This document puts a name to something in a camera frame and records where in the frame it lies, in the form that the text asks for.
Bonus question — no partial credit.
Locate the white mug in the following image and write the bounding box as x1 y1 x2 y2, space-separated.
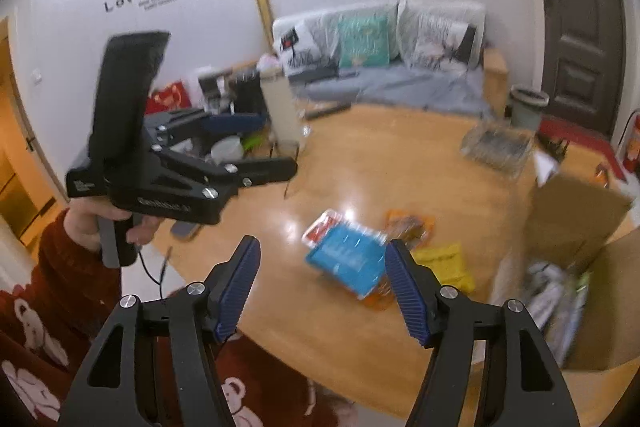
211 138 245 160

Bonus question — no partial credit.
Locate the red gift bag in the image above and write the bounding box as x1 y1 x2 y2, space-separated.
150 81 193 115

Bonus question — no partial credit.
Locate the dark brown door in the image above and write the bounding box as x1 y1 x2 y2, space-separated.
525 0 626 138

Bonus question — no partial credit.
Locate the teal coral print pillow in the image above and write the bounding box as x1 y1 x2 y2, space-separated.
337 14 390 68

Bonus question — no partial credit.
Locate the glass pot with black base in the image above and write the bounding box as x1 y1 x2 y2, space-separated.
197 67 236 112

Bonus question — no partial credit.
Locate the white black tree print pillow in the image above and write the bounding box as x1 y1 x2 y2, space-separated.
411 14 478 70

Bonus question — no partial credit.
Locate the grey trash bin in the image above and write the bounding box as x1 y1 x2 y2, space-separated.
509 84 550 132

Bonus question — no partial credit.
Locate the white printed snack packet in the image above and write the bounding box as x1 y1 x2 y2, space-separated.
525 262 571 333

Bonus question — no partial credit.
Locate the blue snack packet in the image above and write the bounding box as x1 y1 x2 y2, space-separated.
306 224 391 300

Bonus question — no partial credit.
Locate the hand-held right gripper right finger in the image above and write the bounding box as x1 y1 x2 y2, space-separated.
385 239 581 427

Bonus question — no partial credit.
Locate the clear snack packet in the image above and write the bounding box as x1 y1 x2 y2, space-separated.
362 279 401 312

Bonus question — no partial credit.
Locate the wooden board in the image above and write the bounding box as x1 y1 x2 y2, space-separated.
255 0 275 52

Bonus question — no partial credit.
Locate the red snack packet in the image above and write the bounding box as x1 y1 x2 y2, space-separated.
302 208 351 248

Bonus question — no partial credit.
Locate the grey covered wooden sofa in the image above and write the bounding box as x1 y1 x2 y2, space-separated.
272 0 508 120

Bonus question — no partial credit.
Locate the orange snack packet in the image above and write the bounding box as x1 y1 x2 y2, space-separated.
385 209 436 253

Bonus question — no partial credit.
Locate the clear plastic container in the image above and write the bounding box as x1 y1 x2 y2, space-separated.
460 119 535 178

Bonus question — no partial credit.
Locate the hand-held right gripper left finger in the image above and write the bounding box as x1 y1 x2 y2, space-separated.
59 235 262 427

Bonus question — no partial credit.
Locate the red bear print sweater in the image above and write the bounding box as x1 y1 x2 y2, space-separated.
0 287 361 427

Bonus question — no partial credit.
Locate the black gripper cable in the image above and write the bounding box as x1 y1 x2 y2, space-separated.
136 246 173 304

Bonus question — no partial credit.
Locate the cardboard box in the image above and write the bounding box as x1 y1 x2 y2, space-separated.
492 174 640 373

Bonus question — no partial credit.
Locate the white pillow with heart print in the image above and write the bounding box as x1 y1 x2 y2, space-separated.
280 19 341 70

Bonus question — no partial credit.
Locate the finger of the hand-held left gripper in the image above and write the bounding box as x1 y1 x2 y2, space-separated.
150 109 267 144
152 144 299 188

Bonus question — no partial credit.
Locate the black hair claw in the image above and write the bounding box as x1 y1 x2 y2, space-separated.
537 132 571 162

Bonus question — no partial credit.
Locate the person's left hand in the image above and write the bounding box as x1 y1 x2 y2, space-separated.
62 202 162 258

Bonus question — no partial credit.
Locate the red doormat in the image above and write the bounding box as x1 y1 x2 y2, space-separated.
537 117 618 152

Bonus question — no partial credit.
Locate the black lettering wall decal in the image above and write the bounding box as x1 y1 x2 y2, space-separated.
102 0 180 14

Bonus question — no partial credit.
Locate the red fire extinguisher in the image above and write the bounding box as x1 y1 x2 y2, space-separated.
620 109 640 172

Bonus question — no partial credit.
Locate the green white candy stick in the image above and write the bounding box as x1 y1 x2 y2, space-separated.
545 274 591 358

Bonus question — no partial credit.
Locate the yellow snack packet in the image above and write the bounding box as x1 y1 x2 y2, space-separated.
412 243 476 295

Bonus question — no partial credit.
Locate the person's left forearm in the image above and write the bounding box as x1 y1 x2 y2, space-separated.
30 209 126 343

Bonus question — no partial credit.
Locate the white thermos bottle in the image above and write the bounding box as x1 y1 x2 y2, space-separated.
260 67 301 142

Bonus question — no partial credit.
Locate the black kettle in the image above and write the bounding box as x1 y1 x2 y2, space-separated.
232 69 266 115

